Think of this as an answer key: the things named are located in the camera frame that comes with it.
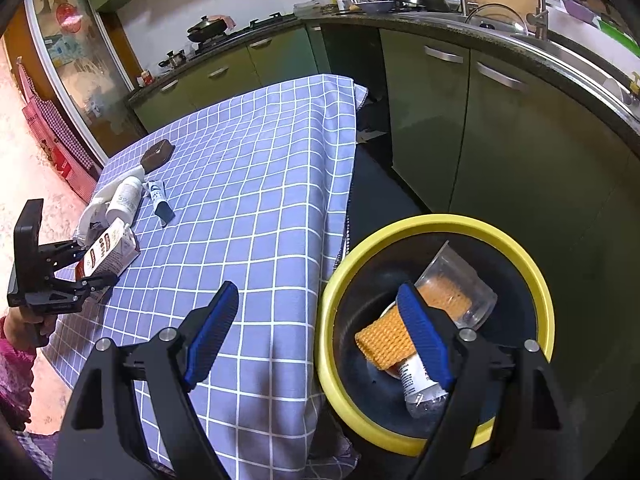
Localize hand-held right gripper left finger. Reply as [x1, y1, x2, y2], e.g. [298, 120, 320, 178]
[52, 280, 241, 480]

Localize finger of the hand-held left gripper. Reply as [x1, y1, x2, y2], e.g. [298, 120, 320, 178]
[44, 239, 90, 273]
[50, 271, 121, 305]

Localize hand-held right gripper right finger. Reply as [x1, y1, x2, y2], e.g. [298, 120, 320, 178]
[395, 281, 583, 480]

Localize brown white drink carton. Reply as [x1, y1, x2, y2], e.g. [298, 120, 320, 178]
[75, 217, 141, 291]

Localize clear plastic bottle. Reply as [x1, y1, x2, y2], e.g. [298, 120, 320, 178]
[397, 352, 451, 418]

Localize clear plastic cup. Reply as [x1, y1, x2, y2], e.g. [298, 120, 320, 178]
[414, 241, 498, 332]

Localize small white plastic bottle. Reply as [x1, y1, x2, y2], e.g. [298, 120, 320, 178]
[106, 177, 143, 223]

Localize small white blue tube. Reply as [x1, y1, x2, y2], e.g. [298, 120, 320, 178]
[144, 179, 175, 225]

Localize yellow rimmed black bin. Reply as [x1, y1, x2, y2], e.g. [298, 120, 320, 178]
[316, 214, 556, 457]

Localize dark brown pouch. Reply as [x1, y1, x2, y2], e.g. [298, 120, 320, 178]
[140, 140, 175, 170]

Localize person's left forearm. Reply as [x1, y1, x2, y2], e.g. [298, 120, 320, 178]
[0, 342, 38, 431]

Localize person's left hand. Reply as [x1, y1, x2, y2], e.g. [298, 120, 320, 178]
[0, 310, 40, 356]

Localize red checked apron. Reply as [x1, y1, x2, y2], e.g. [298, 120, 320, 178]
[15, 57, 101, 203]

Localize blue checked tablecloth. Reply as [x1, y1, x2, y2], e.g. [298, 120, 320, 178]
[42, 74, 371, 480]

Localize printed glass sliding door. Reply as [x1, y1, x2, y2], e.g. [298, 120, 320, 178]
[22, 0, 148, 161]

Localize green sink base cabinets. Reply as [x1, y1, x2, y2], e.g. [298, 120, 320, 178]
[377, 27, 640, 480]

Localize green drawer base cabinets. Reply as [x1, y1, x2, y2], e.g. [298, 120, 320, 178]
[127, 25, 331, 133]

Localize black wok with lid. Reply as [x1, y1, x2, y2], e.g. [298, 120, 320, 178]
[186, 16, 231, 43]

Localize black gas stove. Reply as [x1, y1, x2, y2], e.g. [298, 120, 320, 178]
[192, 12, 301, 56]

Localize dark stone countertop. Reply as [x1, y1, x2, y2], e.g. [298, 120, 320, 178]
[125, 10, 640, 146]

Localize steel sink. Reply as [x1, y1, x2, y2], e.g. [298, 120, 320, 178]
[440, 10, 640, 106]

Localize glass pot lid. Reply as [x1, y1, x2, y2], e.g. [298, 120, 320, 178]
[465, 4, 528, 36]

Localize open black wok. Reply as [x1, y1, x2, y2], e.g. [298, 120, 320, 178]
[387, 0, 451, 13]

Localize tall steel faucet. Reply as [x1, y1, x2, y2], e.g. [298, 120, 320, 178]
[530, 0, 588, 41]

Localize green plastic tray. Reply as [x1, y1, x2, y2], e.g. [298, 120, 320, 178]
[597, 12, 640, 56]

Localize purple plastic container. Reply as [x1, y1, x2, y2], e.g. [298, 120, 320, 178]
[560, 0, 596, 18]

